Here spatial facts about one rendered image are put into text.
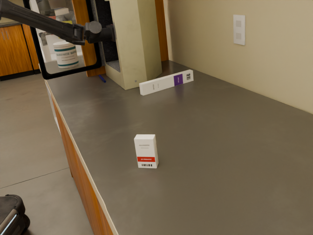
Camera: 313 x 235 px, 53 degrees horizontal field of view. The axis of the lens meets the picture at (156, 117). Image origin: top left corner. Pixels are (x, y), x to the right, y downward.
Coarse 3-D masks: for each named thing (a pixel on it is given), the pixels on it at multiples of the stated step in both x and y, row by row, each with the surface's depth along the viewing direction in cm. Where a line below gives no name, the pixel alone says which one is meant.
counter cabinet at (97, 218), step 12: (60, 120) 199; (72, 144) 152; (72, 156) 177; (72, 168) 212; (84, 180) 140; (84, 192) 161; (84, 204) 188; (96, 204) 116; (96, 216) 129; (96, 228) 147; (108, 228) 100
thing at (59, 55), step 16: (32, 0) 140; (48, 0) 143; (64, 0) 147; (80, 0) 150; (48, 16) 145; (64, 16) 149; (80, 16) 152; (48, 48) 150; (64, 48) 153; (80, 48) 157; (48, 64) 152; (64, 64) 155; (80, 64) 159
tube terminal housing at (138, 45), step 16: (112, 0) 127; (128, 0) 129; (144, 0) 138; (112, 16) 131; (128, 16) 131; (144, 16) 138; (128, 32) 134; (144, 32) 139; (128, 48) 136; (144, 48) 140; (128, 64) 138; (144, 64) 141; (160, 64) 159; (128, 80) 141; (144, 80) 144
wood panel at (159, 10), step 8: (160, 0) 173; (160, 8) 174; (160, 16) 176; (160, 24) 177; (160, 32) 179; (160, 40) 180; (160, 48) 182; (168, 56) 186; (88, 72) 170; (96, 72) 172; (104, 72) 173
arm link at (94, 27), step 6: (78, 24) 140; (90, 24) 133; (96, 24) 134; (84, 30) 136; (90, 30) 133; (96, 30) 134; (84, 36) 137; (90, 36) 137; (96, 36) 137; (72, 42) 139; (78, 42) 139; (84, 42) 140
